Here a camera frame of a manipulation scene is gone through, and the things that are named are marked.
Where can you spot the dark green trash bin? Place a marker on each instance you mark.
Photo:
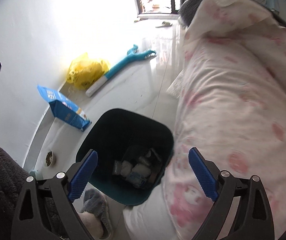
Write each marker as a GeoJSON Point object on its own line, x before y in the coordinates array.
{"type": "Point", "coordinates": [123, 130]}

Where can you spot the yellow plastic bag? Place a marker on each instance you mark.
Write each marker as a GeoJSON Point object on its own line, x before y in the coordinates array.
{"type": "Point", "coordinates": [85, 72]}

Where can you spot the grey fluffy slipper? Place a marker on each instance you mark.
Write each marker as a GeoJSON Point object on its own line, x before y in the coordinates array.
{"type": "Point", "coordinates": [95, 202]}

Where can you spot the person's dark fleece robe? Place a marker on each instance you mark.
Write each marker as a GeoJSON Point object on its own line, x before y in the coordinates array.
{"type": "Point", "coordinates": [3, 160]}

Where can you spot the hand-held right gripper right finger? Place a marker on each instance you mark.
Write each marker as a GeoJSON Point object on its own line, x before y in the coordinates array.
{"type": "Point", "coordinates": [203, 177]}

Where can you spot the metal pet food bowl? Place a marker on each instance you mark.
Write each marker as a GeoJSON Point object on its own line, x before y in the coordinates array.
{"type": "Point", "coordinates": [50, 158]}

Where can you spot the blue paper bag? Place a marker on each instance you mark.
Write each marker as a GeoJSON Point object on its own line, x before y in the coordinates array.
{"type": "Point", "coordinates": [63, 107]}

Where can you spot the pale green slipper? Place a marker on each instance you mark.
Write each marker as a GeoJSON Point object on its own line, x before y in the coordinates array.
{"type": "Point", "coordinates": [163, 24]}

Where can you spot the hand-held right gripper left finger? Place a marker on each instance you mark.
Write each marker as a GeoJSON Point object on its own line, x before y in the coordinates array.
{"type": "Point", "coordinates": [81, 177]}

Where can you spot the pink printed blanket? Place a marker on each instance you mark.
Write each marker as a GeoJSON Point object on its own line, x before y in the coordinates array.
{"type": "Point", "coordinates": [233, 92]}

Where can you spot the dark grey fleece blanket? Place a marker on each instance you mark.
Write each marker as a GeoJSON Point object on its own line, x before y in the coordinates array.
{"type": "Point", "coordinates": [190, 7]}

